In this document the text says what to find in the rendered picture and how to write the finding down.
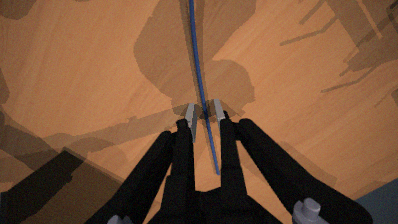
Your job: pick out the thin blue cable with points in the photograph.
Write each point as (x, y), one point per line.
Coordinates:
(195, 50)

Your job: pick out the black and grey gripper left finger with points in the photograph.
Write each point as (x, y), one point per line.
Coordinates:
(133, 200)

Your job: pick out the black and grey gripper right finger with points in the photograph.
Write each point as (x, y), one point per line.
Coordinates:
(307, 199)

